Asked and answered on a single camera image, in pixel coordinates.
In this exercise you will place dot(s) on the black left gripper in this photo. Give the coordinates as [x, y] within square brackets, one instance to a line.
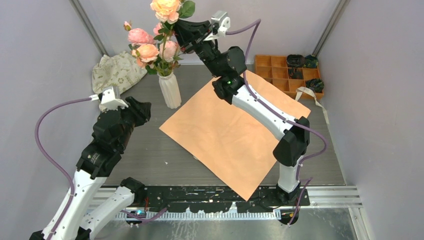
[141, 110]

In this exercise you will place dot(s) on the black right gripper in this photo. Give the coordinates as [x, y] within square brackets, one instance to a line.
[188, 34]

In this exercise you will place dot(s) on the small pink rose stem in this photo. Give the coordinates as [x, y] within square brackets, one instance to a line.
[170, 11]

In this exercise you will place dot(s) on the pale rose stem four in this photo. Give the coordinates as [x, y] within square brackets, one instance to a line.
[169, 56]

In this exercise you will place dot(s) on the pink rose stem two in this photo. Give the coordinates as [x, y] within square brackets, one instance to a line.
[162, 34]

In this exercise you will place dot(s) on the pink rose stem one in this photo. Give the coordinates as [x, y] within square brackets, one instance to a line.
[143, 48]

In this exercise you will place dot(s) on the orange wrapping paper sheet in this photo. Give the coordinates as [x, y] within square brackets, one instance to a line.
[232, 144]

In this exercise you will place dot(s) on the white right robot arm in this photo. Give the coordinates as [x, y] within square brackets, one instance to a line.
[229, 68]

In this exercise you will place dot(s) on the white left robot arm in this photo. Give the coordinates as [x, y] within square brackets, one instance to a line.
[111, 134]

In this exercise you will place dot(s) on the white ribbed vase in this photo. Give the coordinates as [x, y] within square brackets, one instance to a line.
[170, 90]

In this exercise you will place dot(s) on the cream printed cloth bag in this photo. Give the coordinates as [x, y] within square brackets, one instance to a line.
[120, 70]

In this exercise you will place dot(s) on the orange compartment tray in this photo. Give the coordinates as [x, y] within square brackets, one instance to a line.
[274, 69]

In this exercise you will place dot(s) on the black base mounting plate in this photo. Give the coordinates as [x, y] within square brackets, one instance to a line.
[216, 199]

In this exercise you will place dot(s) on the dark rolled fabric top left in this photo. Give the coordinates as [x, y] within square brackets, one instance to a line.
[295, 61]

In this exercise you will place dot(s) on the dark rolled fabric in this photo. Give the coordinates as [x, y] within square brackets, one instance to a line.
[295, 61]
[295, 73]

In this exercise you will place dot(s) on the dark rolled fabric middle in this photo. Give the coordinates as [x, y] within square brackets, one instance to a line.
[295, 73]

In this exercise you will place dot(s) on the blue green rolled fabric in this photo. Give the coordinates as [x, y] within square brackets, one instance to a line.
[311, 62]

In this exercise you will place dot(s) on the green rolled fabric bottom right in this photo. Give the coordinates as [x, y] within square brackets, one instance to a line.
[316, 85]

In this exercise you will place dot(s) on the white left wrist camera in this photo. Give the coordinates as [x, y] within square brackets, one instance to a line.
[109, 99]

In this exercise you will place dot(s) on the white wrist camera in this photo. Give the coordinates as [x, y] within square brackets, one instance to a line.
[220, 23]
[109, 99]

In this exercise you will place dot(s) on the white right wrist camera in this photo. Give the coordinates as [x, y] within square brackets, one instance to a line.
[220, 23]

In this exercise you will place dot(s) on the aluminium front rail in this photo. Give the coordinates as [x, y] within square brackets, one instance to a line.
[320, 197]

